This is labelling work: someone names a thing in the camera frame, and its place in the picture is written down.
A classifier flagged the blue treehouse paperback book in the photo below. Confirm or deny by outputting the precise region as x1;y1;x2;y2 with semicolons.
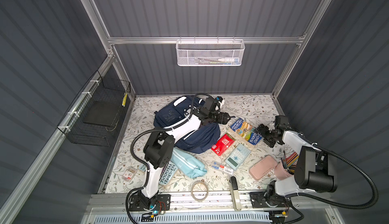
228;118;263;146

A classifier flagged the navy blue student backpack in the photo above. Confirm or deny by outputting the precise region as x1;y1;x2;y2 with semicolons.
154;95;221;154

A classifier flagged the purple treehouse paperback book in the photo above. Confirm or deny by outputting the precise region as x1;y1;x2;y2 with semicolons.
159;161;178;186

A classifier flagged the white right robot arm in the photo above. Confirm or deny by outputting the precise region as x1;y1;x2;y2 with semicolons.
254;115;337;207

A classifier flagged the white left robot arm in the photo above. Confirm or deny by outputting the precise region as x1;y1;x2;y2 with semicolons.
127;93;232;210

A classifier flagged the red card box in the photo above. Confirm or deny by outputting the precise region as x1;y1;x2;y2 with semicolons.
211;133;236;156

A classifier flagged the pink pencil case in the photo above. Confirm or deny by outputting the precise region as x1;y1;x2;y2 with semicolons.
249;155;278;181

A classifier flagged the coloured pencils bundle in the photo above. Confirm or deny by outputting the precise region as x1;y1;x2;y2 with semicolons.
281;152;299;174

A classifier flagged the light green calculator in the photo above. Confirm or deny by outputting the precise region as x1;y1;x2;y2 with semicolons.
225;144;251;170

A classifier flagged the light blue pencil pouch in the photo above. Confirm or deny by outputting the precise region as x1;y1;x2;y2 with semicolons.
171;148;208;179

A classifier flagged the beige stapler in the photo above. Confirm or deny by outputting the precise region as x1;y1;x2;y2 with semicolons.
229;176;242;211

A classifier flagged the clear tape roll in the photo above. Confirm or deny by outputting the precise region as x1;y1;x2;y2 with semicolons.
190;180;209;202

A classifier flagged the small clear eraser box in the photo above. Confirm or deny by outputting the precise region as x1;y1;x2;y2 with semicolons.
122;167;138;184

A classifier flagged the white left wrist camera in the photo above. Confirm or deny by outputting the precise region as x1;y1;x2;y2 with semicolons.
215;96;225;107

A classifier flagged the white wire mesh basket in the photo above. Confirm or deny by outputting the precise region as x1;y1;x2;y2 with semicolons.
175;39;245;67

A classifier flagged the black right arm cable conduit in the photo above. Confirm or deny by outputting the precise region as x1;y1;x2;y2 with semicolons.
285;146;379;224

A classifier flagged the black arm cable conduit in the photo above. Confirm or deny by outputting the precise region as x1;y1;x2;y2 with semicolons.
285;146;379;224
125;93;215;224

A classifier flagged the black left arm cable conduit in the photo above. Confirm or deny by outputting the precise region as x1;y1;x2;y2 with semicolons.
125;93;215;224

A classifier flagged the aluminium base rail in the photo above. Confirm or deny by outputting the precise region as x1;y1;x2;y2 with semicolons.
86;191;330;213

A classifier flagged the black wire basket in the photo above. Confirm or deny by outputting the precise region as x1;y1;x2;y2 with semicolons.
57;73;131;147

